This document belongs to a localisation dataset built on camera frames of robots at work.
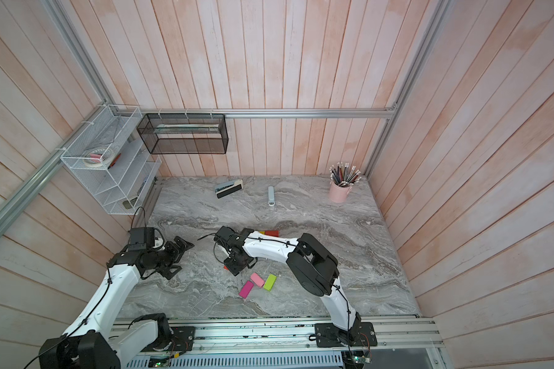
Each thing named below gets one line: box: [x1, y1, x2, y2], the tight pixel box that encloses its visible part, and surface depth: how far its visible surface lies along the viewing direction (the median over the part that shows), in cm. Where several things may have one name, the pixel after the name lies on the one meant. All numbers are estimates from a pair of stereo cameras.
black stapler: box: [214, 179, 244, 200], surface depth 114 cm
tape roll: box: [83, 148, 114, 167], surface depth 75 cm
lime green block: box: [263, 273, 277, 292], surface depth 87 cm
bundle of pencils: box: [329, 161, 362, 188], surface depth 106 cm
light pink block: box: [250, 272, 266, 289], surface depth 87 cm
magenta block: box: [238, 280, 255, 300], surface depth 86 cm
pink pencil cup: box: [328, 181, 353, 204], surface depth 111 cm
